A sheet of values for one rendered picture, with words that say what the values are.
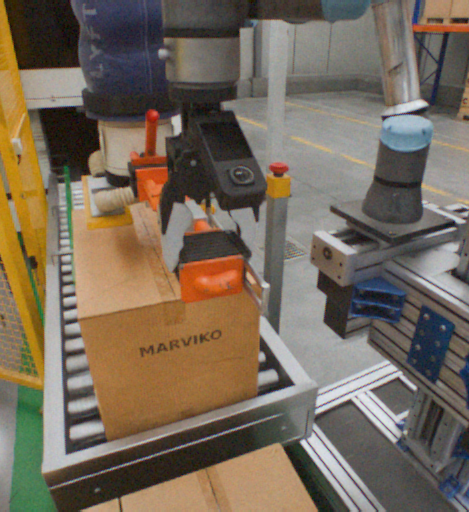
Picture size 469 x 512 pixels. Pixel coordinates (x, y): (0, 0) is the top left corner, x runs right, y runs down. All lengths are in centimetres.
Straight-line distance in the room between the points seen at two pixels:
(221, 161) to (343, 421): 136
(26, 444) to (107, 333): 113
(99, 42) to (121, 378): 71
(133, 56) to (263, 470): 96
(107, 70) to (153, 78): 9
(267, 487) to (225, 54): 90
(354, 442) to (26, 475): 121
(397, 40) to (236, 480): 110
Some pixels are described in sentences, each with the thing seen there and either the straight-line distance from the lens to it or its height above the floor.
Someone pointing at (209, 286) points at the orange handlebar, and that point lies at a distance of 46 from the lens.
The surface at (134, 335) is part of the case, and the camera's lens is 92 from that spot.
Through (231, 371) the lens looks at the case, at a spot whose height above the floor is 70.
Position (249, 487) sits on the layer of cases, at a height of 54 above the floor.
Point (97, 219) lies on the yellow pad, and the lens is 94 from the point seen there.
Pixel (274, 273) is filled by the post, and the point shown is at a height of 62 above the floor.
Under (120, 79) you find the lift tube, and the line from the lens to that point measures 93.
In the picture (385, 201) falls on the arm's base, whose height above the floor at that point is 109.
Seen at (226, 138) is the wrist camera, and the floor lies 136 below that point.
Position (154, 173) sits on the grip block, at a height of 122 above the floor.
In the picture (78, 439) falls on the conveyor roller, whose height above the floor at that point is 53.
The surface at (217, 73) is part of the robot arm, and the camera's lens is 42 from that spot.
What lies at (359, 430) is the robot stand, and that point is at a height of 21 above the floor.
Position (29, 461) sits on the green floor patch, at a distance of 192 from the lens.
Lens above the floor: 145
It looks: 29 degrees down
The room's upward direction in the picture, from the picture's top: straight up
